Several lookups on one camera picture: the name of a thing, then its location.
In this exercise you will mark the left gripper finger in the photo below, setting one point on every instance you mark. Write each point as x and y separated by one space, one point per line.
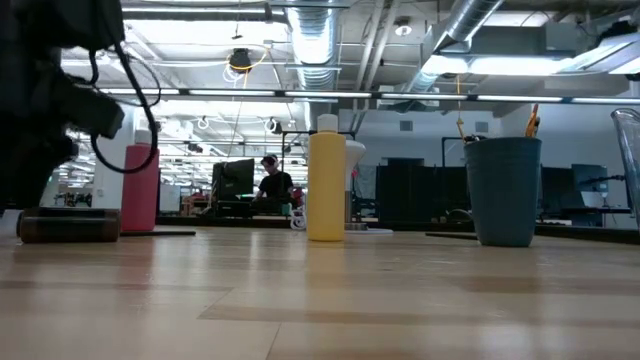
30 175

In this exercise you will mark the brown white-capped paint bottle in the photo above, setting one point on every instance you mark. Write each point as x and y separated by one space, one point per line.
70 227

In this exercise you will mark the tall red paint bottle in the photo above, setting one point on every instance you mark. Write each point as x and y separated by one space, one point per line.
140 200

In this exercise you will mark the tall yellow paint bottle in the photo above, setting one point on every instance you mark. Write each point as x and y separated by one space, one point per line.
326 190

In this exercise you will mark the grey-blue plastic cup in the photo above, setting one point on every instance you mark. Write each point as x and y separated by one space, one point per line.
502 195

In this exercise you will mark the white building column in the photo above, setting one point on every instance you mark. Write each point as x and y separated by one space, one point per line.
112 175

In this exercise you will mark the black computer monitor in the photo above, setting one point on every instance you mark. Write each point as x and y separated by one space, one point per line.
235 177

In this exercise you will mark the person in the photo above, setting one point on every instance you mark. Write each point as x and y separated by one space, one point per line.
275 185

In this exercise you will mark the long ceiling light strip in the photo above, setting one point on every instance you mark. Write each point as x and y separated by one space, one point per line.
325 94

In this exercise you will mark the white mushroom lamp metal base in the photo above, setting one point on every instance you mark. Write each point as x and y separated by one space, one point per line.
354 155

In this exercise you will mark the blue-lit computer monitor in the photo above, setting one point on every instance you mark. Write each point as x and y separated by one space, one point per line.
590 180

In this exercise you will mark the clear plastic bin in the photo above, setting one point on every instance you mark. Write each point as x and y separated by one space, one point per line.
631 160

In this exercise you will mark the silver ribbed ventilation duct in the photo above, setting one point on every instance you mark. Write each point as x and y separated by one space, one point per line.
315 40

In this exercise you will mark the silver slanted ventilation duct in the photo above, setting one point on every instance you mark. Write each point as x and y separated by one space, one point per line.
467 15

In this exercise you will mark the black aluminium table frame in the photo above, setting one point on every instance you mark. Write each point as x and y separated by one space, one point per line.
585 234

